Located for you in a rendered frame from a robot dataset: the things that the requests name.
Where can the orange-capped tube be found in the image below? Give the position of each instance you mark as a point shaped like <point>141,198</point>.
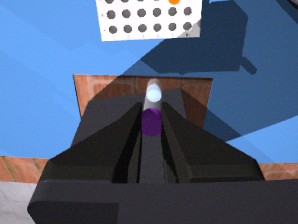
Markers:
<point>174,2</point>

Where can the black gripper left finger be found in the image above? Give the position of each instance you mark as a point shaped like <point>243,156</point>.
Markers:
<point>105,155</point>

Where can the white tube rack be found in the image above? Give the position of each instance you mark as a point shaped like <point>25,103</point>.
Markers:
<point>142,19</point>

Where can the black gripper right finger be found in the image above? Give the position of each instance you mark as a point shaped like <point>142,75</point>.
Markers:
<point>193,155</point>

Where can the blue bench mat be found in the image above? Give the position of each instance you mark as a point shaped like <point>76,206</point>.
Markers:
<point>248,47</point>

